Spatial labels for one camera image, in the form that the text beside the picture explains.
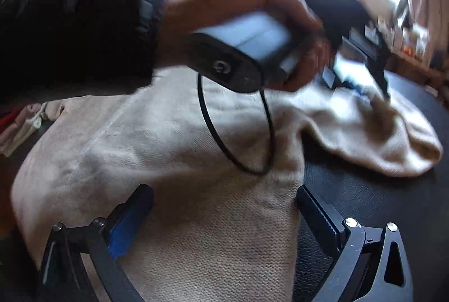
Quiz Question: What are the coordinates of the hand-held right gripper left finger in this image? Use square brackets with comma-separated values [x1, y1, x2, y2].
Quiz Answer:
[38, 184, 155, 302]

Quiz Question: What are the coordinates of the cream knitted sweater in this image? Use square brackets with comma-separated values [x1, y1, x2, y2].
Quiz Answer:
[10, 68, 443, 302]

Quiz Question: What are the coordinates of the pile of pale clothes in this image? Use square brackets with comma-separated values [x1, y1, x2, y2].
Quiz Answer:
[0, 102, 65, 158]

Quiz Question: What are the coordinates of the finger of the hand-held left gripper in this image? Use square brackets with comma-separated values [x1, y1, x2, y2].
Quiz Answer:
[345, 67, 391, 104]

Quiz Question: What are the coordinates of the black cable loop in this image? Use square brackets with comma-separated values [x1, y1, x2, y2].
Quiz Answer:
[197, 72, 275, 176]

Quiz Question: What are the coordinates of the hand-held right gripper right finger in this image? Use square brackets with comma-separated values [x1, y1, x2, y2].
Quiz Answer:
[296, 184, 414, 302]

